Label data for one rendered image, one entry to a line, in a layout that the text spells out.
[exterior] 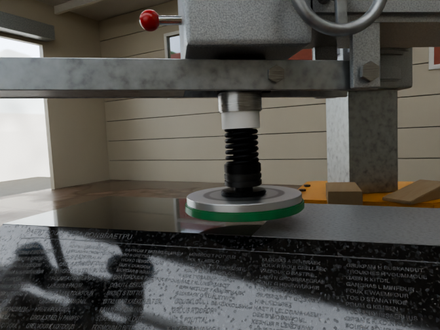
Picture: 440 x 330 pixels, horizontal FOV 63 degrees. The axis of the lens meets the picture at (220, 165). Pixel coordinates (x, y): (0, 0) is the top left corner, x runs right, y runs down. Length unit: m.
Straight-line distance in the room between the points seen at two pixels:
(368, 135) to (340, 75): 0.74
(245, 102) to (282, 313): 0.34
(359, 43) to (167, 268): 0.49
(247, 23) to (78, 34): 9.02
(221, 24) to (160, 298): 0.43
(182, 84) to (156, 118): 7.90
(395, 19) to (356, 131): 0.72
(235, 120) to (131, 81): 0.18
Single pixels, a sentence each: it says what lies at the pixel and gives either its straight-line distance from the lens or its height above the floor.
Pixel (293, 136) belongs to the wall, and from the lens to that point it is 6.91.
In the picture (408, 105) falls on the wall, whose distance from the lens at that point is 6.59.
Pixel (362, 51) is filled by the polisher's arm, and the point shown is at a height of 1.14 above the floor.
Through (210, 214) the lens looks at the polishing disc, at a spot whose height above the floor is 0.89.
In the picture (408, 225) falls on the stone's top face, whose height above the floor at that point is 0.85.
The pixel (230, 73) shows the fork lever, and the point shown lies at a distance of 0.60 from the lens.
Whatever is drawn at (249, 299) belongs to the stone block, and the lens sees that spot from 0.56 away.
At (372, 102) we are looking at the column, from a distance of 1.40.
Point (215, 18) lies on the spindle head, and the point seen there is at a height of 1.19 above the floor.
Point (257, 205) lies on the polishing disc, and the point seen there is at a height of 0.90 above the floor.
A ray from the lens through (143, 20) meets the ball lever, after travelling 0.59.
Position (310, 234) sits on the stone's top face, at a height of 0.85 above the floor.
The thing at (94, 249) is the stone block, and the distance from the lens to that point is 0.71.
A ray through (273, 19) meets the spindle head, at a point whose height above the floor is 1.19.
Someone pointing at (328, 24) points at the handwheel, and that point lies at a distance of 0.55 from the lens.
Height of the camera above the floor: 1.02
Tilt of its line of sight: 5 degrees down
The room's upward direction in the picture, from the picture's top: 3 degrees counter-clockwise
